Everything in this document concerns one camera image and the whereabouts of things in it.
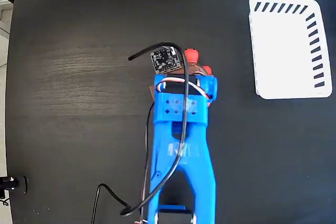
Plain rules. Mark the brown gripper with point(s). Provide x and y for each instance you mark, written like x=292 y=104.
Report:
x=212 y=86

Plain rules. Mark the bare camera circuit board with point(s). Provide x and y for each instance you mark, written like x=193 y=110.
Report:
x=165 y=60

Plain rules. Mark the white plastic basket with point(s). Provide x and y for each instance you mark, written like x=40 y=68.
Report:
x=283 y=56

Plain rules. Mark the red turtle toy gold shell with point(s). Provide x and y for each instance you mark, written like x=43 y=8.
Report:
x=191 y=54

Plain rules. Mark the black table clamp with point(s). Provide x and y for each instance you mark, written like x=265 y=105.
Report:
x=11 y=183

